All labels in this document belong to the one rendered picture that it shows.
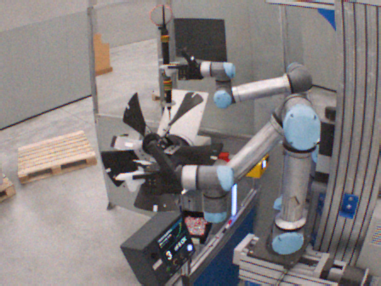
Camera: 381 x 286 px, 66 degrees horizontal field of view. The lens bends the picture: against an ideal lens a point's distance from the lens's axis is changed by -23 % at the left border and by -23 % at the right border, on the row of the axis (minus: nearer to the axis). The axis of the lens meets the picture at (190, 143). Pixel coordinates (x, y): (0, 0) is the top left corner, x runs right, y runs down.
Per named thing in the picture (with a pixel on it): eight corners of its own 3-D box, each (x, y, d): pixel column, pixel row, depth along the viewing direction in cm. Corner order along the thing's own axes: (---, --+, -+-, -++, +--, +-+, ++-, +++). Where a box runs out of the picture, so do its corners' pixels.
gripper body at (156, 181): (144, 194, 115) (181, 197, 113) (141, 168, 113) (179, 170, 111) (150, 185, 122) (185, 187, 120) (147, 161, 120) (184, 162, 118)
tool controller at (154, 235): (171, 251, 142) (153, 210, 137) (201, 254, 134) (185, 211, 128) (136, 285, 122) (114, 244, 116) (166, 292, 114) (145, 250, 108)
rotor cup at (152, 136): (165, 168, 201) (153, 161, 190) (146, 155, 208) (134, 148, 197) (179, 144, 202) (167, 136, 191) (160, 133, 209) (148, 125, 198)
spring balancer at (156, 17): (150, 25, 239) (150, 26, 232) (149, 6, 232) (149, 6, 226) (173, 23, 240) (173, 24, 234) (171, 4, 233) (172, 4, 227)
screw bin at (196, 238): (184, 220, 199) (183, 209, 197) (213, 222, 195) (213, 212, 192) (172, 242, 180) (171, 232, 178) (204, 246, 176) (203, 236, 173)
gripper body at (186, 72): (176, 80, 175) (201, 81, 171) (175, 63, 171) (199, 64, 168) (182, 77, 181) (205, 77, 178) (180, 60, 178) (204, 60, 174)
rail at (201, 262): (254, 194, 224) (255, 184, 220) (260, 196, 222) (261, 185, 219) (182, 284, 152) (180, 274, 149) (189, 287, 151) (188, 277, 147)
